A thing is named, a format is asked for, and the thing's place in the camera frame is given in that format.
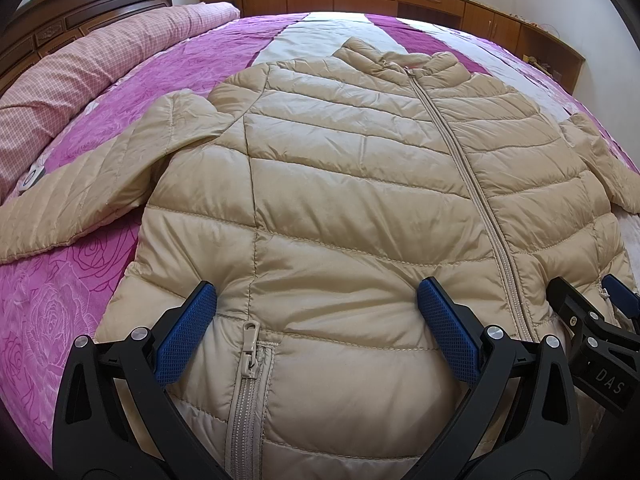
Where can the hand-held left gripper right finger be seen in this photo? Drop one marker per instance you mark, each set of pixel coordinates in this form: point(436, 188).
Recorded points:
point(445, 330)

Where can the beige puffer jacket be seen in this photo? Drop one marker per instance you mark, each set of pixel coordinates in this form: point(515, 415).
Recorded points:
point(350, 185)

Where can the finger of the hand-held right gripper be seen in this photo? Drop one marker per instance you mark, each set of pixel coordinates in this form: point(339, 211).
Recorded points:
point(622, 294)
point(567, 300)

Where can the wooden shelf ornaments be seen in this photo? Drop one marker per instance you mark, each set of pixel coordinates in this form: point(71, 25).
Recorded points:
point(536, 61)

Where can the pink checked rolled quilt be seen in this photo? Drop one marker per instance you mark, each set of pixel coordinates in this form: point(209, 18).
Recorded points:
point(100, 60)

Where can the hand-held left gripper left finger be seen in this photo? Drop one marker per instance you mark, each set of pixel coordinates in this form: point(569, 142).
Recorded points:
point(190, 325)

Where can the purple floral striped bedspread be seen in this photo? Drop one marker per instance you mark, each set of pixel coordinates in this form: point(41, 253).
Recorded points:
point(75, 285)

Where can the dark wooden headboard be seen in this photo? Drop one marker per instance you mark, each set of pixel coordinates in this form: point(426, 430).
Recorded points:
point(75, 15)

